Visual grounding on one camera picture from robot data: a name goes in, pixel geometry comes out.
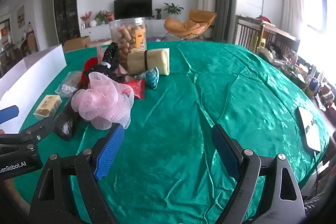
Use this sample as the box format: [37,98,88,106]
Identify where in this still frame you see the green potted plant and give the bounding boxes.
[164,3,184,16]

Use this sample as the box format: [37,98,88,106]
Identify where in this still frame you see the small yellow box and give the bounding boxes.
[34,95,62,120]

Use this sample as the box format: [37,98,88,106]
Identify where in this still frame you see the pink mesh bath sponge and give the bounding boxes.
[71,72,134,130]

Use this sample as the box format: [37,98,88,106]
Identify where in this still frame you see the pink packaged cloth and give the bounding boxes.
[97,46,128,75]

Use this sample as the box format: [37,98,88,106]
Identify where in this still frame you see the teal patterned small pouch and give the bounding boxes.
[134,67,159,89]

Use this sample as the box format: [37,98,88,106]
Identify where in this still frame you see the bag of cotton swabs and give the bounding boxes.
[55,71,82,98]

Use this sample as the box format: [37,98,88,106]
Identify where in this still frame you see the black lace hair accessory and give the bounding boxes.
[88,42,125,83]

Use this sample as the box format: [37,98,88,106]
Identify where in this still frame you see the clear jar of puffed snacks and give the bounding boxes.
[111,18,147,69]

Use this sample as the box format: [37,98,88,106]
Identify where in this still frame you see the orange lounge chair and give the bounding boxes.
[163,9,217,40]

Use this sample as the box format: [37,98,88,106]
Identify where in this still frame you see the black plastic bag roll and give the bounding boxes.
[54,101,80,141]

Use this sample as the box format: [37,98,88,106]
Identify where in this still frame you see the green satin tablecloth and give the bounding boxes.
[14,40,332,224]

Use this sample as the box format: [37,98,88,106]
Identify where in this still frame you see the brown cardboard box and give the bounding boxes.
[63,36,91,52]

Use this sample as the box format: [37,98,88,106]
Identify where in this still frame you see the red yarn ball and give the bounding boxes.
[81,57,98,87]

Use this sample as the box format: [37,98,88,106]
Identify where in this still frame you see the black display cabinet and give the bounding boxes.
[53,0,80,45]

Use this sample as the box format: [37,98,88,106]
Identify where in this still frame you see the wooden railing furniture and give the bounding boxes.
[234,15,300,53]

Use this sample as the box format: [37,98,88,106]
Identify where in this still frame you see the black television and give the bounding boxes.
[114,0,153,20]

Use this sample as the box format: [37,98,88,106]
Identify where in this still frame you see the beige cloth with band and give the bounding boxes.
[127,48,170,76]

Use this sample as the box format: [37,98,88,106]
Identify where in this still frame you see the red snack packet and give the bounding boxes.
[125,79,145,100]

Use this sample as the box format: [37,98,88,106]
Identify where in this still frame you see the white cardboard storage box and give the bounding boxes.
[1,46,67,134]

